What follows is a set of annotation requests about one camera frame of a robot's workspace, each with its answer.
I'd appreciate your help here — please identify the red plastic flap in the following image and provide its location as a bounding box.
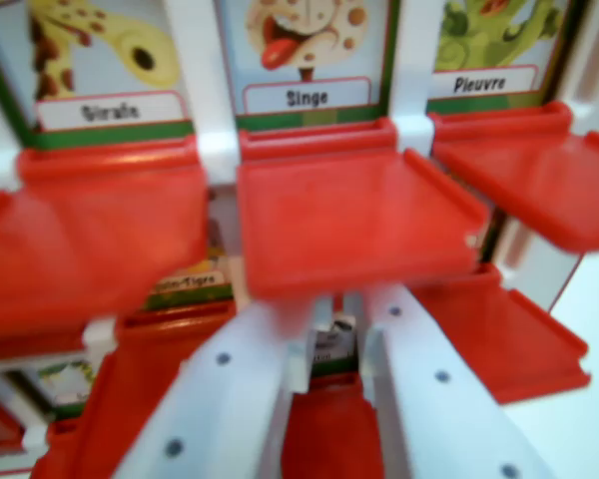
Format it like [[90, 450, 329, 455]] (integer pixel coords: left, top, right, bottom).
[[29, 298, 239, 479], [235, 118, 491, 300], [408, 263, 593, 405], [427, 101, 599, 253], [283, 373, 385, 479], [0, 137, 211, 345]]

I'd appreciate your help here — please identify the dark bird picture card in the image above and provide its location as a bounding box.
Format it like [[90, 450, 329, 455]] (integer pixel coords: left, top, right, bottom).
[[308, 311, 358, 378]]

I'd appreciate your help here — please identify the rabbit tiger picture card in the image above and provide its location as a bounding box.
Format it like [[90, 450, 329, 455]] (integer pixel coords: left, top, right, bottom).
[[139, 189, 236, 313]]

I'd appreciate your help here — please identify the green creature picture card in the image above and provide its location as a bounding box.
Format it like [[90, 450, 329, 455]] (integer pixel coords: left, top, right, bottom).
[[4, 358, 99, 425]]

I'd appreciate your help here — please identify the red and white game board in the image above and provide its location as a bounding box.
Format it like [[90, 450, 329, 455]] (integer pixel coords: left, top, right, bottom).
[[0, 0, 599, 479]]

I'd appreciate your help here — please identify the monkey picture card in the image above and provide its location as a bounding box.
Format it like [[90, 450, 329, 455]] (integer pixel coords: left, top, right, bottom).
[[219, 0, 398, 134]]

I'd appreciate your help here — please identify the giraffe picture card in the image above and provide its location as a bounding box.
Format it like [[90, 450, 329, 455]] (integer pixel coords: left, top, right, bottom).
[[0, 0, 196, 151]]

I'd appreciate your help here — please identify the octopus picture card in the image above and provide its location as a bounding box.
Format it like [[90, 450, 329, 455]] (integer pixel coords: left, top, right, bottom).
[[426, 0, 575, 116]]

